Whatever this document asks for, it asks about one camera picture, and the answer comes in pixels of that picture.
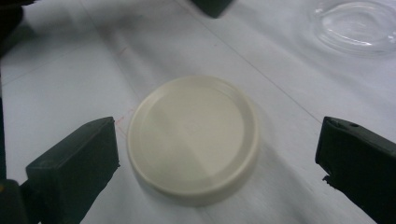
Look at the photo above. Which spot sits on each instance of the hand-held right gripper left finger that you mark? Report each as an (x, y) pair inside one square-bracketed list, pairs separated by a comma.
[(77, 161)]

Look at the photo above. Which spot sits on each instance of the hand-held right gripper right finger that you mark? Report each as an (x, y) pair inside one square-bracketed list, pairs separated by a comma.
[(364, 165)]

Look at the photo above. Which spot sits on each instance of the cream round jar lid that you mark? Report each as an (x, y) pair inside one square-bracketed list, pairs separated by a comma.
[(193, 133)]

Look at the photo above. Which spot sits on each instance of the clear glass jar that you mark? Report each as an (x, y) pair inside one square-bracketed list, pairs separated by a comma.
[(355, 28)]

